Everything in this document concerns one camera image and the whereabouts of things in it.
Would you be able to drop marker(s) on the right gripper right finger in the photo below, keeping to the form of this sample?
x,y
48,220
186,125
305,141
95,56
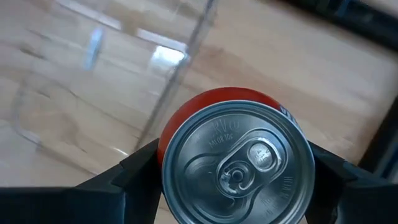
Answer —
x,y
357,202

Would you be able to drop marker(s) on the clear plastic bin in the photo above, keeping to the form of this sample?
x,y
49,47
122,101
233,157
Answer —
x,y
93,77

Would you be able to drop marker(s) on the red Fanta can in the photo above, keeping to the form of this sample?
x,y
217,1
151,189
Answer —
x,y
236,161

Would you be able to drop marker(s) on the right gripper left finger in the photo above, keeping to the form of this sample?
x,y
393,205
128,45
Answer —
x,y
93,202

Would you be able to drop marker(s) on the black aluminium table frame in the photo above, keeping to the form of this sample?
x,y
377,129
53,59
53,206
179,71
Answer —
x,y
357,21

